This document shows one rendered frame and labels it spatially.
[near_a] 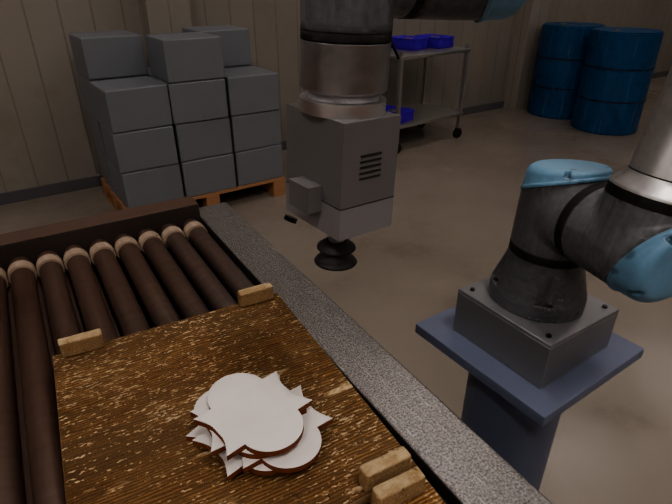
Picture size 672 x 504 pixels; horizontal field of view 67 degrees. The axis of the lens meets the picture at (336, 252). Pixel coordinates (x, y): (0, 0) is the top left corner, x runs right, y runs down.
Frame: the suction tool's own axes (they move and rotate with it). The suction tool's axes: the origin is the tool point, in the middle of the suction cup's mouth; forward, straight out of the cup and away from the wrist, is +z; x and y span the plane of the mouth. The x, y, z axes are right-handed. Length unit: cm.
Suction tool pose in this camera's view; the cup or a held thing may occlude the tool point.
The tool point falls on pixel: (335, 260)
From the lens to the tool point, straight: 51.6
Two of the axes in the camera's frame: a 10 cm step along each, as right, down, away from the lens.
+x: 7.9, -2.6, 5.6
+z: -0.4, 8.8, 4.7
